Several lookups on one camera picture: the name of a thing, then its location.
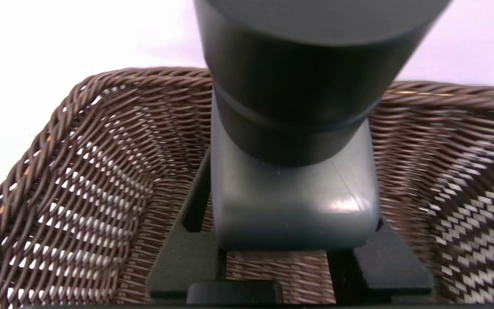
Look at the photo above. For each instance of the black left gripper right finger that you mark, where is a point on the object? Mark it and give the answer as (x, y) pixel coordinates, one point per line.
(384, 270)

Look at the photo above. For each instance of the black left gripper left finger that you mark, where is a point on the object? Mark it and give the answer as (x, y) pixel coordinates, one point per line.
(187, 257)

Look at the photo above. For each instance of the black pump bottle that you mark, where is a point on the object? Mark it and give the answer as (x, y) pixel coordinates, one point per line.
(294, 107)

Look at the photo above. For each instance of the dark brown wicker basket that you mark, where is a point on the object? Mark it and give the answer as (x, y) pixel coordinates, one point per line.
(79, 193)

